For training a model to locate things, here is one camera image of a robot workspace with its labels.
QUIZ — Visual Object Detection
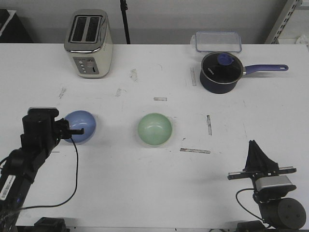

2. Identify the green bowl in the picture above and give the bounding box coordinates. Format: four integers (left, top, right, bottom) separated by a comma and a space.
137, 113, 173, 146

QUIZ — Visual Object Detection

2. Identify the clear plastic food container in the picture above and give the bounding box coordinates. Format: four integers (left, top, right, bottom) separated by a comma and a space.
190, 31, 242, 53

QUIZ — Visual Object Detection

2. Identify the glass pot lid blue knob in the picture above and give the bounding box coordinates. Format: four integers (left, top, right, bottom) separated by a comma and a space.
201, 52, 243, 84

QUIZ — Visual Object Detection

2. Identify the white crumpled cloth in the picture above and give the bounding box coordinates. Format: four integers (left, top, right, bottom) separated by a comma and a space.
295, 34, 309, 47

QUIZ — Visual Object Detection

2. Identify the blue bowl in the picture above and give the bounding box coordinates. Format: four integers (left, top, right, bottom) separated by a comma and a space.
64, 110, 97, 144

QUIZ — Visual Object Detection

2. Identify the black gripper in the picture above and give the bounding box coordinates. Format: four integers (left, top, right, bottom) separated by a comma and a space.
227, 140, 297, 203
21, 111, 84, 155

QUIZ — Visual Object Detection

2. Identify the dark blue saucepan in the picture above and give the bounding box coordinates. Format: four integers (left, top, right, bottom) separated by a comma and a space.
200, 52, 289, 94

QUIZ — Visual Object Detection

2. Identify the silver two-slot toaster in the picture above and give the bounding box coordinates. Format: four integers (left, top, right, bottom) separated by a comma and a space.
64, 9, 113, 79

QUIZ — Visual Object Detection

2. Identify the black tripod pole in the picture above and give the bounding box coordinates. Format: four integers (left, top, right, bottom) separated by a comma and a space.
120, 0, 131, 44

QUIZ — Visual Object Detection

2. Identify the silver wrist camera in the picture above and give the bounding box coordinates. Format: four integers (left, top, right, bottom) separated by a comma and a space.
28, 107, 58, 112
255, 175, 292, 191

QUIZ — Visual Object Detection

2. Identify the grey metal shelf upright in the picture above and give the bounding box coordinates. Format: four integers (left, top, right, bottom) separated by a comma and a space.
264, 0, 303, 44

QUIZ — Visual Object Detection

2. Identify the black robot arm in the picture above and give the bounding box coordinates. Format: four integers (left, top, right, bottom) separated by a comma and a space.
0, 108, 84, 232
227, 140, 307, 232

